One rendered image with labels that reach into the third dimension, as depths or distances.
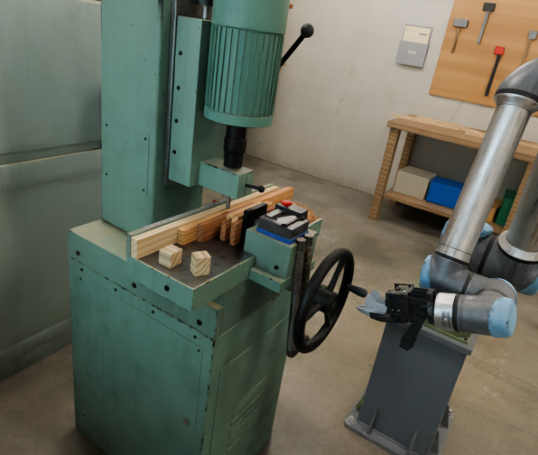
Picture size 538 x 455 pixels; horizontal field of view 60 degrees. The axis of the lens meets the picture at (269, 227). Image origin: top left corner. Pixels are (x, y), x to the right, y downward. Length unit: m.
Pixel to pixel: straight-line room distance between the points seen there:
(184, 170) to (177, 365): 0.52
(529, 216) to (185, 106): 1.02
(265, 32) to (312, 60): 3.76
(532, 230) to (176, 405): 1.14
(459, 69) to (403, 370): 3.05
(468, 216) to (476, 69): 3.14
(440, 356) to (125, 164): 1.21
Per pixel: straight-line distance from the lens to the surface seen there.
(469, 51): 4.38
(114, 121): 1.39
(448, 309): 1.18
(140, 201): 1.37
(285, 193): 1.54
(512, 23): 4.34
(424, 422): 1.95
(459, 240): 1.29
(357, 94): 4.67
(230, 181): 1.23
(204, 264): 1.05
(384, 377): 1.90
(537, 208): 1.52
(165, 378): 1.39
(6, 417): 2.06
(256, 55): 1.12
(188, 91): 1.23
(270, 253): 1.14
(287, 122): 5.03
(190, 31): 1.22
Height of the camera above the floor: 1.44
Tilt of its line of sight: 24 degrees down
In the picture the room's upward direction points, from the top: 9 degrees clockwise
